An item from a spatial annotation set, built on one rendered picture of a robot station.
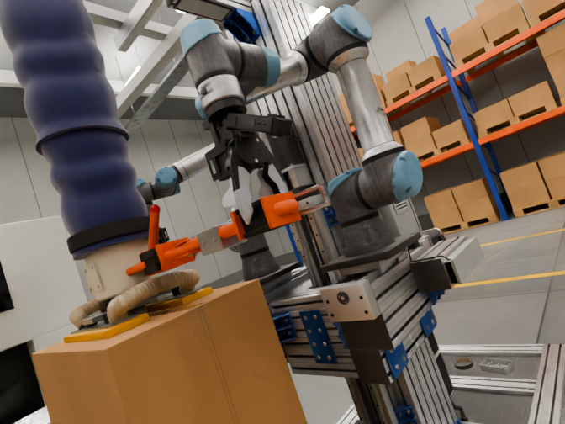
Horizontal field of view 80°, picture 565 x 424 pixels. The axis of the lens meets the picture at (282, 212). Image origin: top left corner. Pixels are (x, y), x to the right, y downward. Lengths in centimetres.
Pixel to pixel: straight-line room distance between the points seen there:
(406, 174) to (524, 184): 673
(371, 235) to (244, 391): 51
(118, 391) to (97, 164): 57
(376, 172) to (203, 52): 50
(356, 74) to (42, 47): 83
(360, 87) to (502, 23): 690
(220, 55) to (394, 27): 933
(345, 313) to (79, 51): 100
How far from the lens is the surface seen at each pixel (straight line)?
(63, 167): 105
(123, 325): 87
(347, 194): 95
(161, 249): 79
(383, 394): 133
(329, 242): 117
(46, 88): 111
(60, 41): 118
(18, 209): 1033
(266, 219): 51
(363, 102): 94
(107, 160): 103
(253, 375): 89
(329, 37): 101
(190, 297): 95
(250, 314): 89
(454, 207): 785
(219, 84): 61
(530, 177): 754
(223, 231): 61
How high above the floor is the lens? 117
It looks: 3 degrees up
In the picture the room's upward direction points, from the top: 19 degrees counter-clockwise
